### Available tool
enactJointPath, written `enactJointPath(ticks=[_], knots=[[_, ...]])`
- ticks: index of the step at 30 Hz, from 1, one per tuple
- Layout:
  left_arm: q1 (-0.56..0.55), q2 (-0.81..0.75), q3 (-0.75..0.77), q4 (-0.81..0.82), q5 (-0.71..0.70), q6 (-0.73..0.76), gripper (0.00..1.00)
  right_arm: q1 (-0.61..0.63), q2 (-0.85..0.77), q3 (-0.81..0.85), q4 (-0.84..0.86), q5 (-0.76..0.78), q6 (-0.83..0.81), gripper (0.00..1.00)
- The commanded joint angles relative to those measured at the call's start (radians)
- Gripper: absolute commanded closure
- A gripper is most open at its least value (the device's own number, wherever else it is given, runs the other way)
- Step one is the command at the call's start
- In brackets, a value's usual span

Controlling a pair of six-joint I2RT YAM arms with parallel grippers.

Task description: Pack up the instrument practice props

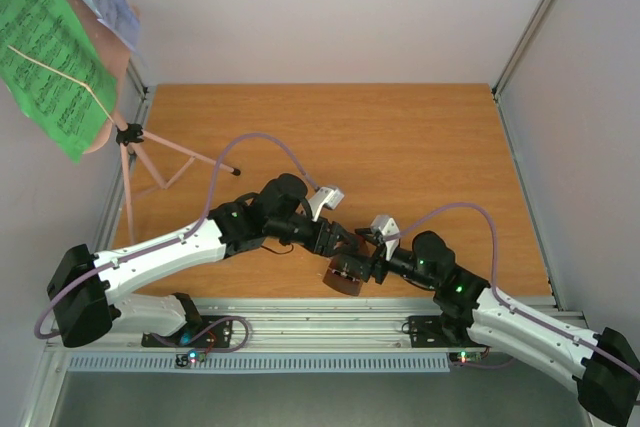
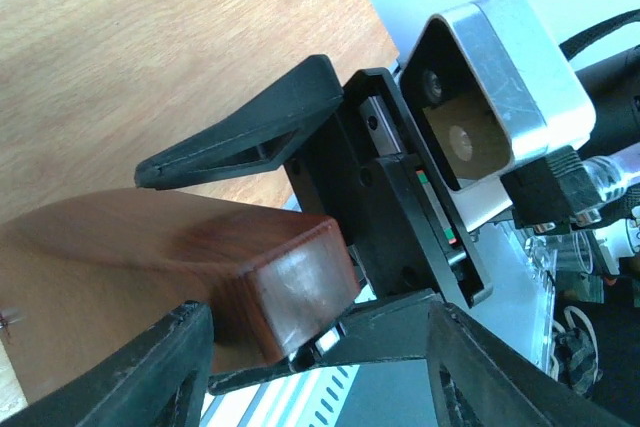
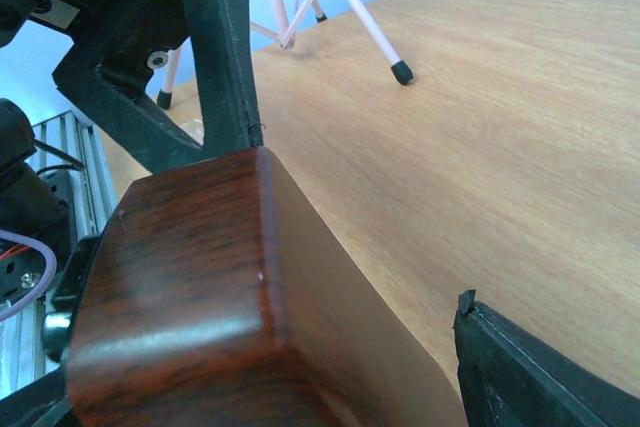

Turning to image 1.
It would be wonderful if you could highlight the green sheet music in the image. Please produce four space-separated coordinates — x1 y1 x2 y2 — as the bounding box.
1 0 117 162

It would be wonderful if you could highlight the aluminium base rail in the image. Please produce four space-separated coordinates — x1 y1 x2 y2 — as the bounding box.
44 296 596 353

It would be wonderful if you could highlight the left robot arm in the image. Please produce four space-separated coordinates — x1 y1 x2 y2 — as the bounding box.
46 173 360 348

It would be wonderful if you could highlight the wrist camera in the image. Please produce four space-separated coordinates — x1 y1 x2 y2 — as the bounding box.
370 214 400 261
308 186 345 221

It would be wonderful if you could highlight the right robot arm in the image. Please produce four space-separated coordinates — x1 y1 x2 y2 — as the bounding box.
356 229 639 426

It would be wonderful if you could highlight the purple cable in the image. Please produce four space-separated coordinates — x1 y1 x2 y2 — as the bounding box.
33 133 321 339
387 202 640 383

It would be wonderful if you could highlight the pink music stand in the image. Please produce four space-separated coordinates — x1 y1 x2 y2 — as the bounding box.
64 0 242 246

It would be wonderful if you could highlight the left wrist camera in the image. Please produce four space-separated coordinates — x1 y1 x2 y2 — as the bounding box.
308 186 345 221

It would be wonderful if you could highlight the grey slotted cable duct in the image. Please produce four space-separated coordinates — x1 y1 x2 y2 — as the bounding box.
67 352 450 375

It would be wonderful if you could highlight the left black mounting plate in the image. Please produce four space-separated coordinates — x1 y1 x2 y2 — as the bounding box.
141 315 233 349

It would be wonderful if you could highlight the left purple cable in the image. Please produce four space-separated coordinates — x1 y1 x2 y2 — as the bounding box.
33 133 321 339

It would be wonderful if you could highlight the black mounting plate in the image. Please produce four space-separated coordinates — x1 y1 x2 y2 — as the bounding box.
141 315 233 349
402 315 451 348

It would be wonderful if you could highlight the brown wooden metronome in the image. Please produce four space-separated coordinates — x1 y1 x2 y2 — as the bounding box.
322 253 363 297

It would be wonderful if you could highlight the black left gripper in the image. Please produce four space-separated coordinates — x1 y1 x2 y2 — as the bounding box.
267 214 359 260

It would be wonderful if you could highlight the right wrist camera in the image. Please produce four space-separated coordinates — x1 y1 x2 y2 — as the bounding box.
370 214 400 261

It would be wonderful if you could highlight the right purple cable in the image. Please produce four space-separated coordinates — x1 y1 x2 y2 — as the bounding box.
387 202 640 383

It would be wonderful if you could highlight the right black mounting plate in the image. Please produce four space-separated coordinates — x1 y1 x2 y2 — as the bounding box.
402 315 451 348

